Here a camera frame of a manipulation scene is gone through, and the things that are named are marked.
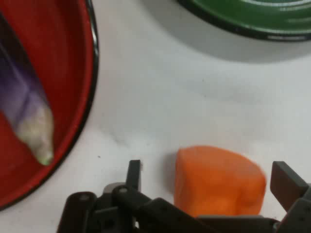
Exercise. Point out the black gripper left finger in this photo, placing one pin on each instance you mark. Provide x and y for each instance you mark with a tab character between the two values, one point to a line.
145	208

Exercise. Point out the red enamel plate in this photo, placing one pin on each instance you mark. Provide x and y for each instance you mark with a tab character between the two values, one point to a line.
70	72

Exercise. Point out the purple toy eggplant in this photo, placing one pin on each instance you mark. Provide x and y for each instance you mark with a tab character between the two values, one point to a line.
26	102

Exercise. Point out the green enamel plate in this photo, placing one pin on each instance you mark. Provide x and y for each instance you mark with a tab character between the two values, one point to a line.
247	17

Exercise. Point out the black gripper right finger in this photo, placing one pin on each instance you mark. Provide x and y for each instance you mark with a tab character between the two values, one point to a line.
289	187

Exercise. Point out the orange toy carrot piece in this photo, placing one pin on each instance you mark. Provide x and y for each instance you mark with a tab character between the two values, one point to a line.
216	184

